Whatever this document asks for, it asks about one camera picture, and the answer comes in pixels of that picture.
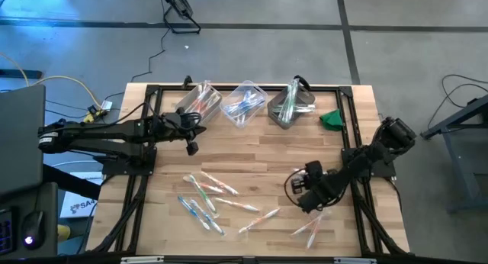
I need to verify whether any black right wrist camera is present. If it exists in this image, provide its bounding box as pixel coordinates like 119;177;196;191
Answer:
290;175;310;195

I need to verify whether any clear plastic bin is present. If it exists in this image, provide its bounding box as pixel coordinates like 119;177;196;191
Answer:
220;79;269;129

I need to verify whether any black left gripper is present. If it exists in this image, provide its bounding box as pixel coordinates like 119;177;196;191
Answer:
151;110;208;157

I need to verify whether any orange toothbrush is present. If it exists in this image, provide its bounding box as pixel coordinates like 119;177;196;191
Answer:
201;89;223;111
200;171;240;196
186;90;207;113
192;89;217;115
197;92;222;118
197;182;226;195
290;212;325;237
306;212;324;250
213;197;262;214
237;207;281;236
188;79;213;112

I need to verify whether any grey translucent plastic bin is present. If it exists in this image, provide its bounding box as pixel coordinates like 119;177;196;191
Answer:
266;79;317;130

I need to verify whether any grey desk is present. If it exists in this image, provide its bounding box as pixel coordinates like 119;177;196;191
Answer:
0;182;59;259

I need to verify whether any black floor cable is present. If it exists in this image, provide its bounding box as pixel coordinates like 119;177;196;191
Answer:
426;73;488;130
129;27;171;84

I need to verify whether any yellow object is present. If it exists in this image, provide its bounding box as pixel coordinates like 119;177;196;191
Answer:
56;224;79;243

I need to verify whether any yellow cable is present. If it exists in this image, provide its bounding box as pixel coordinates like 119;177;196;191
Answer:
0;52;104;130

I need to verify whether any grey metal stand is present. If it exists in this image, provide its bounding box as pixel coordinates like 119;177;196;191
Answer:
419;94;488;214

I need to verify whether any black computer mouse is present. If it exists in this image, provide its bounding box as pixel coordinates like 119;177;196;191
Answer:
21;210;46;252

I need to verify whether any black keyboard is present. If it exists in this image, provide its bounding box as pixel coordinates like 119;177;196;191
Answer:
0;206;17;256

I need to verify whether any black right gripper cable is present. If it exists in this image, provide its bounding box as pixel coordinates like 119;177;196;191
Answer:
283;167;306;208

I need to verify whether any green toothbrush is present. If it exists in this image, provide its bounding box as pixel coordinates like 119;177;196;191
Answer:
182;175;220;218
277;86;294;123
272;103;317;114
272;106;316;116
278;76;301;124

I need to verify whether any white plastic bin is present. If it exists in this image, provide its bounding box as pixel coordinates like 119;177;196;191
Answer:
175;80;224;127

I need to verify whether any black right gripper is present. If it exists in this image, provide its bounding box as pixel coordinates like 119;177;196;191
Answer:
297;173;346;216

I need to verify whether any white cardboard box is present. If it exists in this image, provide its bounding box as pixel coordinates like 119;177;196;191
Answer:
59;171;104;220

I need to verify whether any silver metal bracket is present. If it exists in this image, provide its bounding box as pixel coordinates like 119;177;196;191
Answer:
120;256;165;264
333;256;378;264

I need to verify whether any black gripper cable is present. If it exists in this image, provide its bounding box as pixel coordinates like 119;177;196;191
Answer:
283;167;306;208
175;106;203;127

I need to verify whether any dark grey monitor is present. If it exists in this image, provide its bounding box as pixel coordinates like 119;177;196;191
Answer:
0;84;47;198

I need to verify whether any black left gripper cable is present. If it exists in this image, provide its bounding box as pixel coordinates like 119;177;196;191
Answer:
175;106;203;127

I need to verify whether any power strip with plugs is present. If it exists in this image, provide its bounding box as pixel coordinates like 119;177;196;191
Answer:
82;99;114;124

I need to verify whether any dark green triangular sheet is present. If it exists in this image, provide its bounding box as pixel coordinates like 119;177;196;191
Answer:
319;108;346;132

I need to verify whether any black floor bar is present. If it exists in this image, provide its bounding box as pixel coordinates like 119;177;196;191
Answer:
0;68;43;80

